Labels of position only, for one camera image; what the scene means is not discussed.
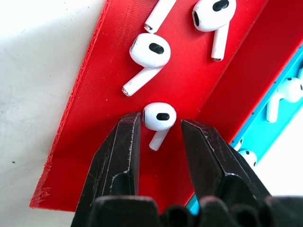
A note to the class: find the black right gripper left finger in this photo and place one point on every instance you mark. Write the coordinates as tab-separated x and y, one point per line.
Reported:
118	160

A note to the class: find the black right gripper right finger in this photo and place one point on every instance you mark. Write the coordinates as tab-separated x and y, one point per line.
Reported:
213	160

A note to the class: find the blue plastic tray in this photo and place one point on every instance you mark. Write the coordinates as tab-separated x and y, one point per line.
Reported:
260	132

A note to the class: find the red plastic tray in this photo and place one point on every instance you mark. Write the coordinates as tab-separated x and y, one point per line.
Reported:
189	82

